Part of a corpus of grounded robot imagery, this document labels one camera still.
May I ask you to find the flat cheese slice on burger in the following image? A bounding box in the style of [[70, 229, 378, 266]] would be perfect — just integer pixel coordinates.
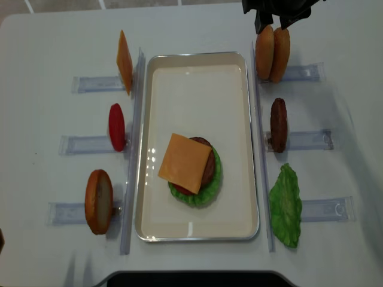
[[158, 133, 212, 194]]

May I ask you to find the upright bottom bun slice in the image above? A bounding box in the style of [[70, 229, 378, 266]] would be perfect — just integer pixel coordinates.
[[84, 169, 113, 235]]

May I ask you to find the meat patty on burger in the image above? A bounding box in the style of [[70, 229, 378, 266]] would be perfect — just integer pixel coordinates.
[[190, 137, 215, 188]]

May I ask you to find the upright red tomato slice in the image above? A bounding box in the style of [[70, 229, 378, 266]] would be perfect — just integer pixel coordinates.
[[108, 103, 126, 152]]

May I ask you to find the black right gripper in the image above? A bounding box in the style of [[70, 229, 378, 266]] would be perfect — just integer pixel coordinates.
[[242, 0, 318, 33]]

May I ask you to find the left clear plastic rack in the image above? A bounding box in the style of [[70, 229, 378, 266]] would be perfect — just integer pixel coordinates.
[[47, 50, 146, 255]]

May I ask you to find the green lettuce leaf on burger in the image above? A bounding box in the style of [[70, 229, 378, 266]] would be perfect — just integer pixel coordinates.
[[168, 147, 223, 208]]

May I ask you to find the upright cheese slice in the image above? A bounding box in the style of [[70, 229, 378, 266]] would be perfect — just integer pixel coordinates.
[[116, 30, 133, 95]]

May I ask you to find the tomato slice on burger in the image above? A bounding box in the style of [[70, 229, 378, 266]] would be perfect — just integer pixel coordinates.
[[172, 184, 193, 196]]

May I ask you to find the sesame top bun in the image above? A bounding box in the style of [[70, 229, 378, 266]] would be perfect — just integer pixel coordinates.
[[255, 25, 274, 80]]

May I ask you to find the clear plastic rack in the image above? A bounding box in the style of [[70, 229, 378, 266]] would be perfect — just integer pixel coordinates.
[[250, 41, 355, 253], [47, 50, 146, 255]]

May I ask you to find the white rectangular metal tray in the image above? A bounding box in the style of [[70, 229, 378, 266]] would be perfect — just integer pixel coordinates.
[[135, 52, 259, 242]]

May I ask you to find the sesame bun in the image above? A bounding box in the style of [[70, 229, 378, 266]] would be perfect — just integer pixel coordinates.
[[255, 25, 274, 80], [269, 28, 290, 83]]

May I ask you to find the upright green lettuce leaf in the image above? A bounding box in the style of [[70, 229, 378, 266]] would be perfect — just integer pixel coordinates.
[[269, 163, 302, 248]]

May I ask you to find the right clear plastic rack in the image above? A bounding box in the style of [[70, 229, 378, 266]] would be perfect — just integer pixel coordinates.
[[250, 41, 355, 253]]

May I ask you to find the upright brown meat patty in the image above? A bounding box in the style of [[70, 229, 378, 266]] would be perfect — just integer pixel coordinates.
[[270, 98, 288, 153]]

